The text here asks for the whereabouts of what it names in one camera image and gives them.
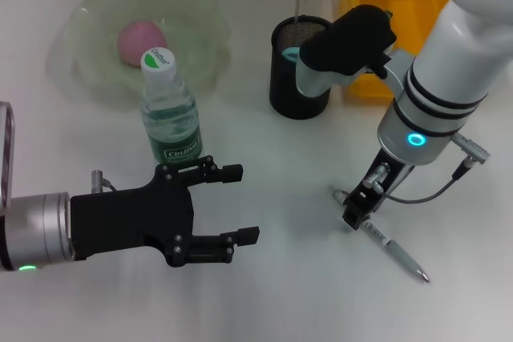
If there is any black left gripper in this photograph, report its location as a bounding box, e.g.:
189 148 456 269
68 155 261 269

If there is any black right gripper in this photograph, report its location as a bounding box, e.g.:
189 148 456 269
342 149 414 231

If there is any grey white ballpoint pen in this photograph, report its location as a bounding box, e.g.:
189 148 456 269
329 185 430 284

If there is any clear green-label water bottle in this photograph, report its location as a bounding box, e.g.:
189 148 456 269
139 47 204 167

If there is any pink peach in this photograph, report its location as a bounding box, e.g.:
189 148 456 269
117 20 168 67

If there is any black mesh pen holder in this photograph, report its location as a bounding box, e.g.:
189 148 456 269
269 15 333 121

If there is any pale green glass fruit plate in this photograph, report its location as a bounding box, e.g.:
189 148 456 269
59 0 233 99

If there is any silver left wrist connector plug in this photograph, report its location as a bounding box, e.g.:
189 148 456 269
91 169 117 195

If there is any yellow plastic bin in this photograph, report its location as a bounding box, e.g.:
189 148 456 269
339 0 450 99

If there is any grey right wrist cable plug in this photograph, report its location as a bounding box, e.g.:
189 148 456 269
366 133 492 203

